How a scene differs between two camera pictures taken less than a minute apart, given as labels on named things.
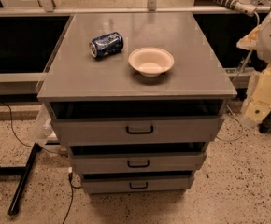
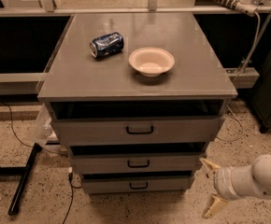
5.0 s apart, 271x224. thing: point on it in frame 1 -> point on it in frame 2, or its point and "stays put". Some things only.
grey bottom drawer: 141,182 stays put
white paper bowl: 151,61 stays put
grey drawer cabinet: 136,98 stays put
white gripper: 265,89 -> 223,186
